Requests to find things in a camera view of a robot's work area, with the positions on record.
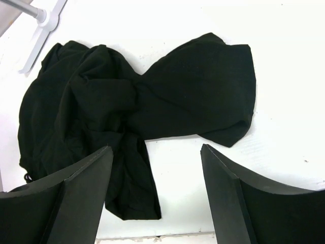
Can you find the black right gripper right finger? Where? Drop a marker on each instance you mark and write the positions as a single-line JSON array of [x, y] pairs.
[[247, 207]]

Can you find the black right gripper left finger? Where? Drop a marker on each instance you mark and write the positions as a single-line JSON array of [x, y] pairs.
[[63, 207]]

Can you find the black trousers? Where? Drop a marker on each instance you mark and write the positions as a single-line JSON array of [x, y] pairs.
[[86, 98]]

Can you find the white metal clothes rack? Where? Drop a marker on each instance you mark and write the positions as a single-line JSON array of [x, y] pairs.
[[47, 21]]

